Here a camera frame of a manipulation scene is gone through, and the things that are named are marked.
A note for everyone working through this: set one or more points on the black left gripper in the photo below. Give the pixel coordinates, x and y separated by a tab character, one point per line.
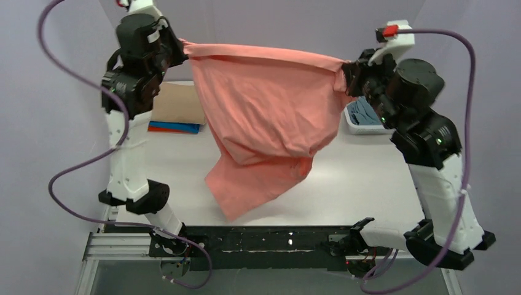
174	50

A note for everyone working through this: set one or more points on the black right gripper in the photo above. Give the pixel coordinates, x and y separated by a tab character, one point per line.
354	77

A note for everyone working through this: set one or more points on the pink t-shirt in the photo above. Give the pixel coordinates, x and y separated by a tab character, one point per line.
269	110

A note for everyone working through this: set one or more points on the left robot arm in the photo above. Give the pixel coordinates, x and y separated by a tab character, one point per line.
134	72

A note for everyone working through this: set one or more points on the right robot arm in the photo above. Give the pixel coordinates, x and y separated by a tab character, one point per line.
402	93

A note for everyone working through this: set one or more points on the teal crumpled t-shirt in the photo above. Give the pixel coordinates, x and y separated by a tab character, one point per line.
361	113

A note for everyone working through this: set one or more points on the white plastic basket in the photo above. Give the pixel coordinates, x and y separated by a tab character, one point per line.
364	129

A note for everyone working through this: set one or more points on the tan folded t-shirt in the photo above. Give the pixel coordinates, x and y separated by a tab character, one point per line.
178	102

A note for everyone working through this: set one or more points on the blue folded t-shirt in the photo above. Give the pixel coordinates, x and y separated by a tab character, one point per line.
174	125

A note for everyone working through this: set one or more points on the orange folded t-shirt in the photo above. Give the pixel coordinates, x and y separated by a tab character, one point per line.
172	130

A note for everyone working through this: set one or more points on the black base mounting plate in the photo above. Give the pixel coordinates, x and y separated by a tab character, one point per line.
265	247

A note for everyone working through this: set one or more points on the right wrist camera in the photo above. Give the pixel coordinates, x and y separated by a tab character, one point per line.
392	43

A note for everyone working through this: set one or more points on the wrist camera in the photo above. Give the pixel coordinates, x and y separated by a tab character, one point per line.
392	43
140	7

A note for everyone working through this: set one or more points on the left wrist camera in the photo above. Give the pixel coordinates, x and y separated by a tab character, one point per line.
140	7

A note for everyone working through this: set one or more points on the aluminium frame rail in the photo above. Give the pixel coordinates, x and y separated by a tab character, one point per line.
136	247

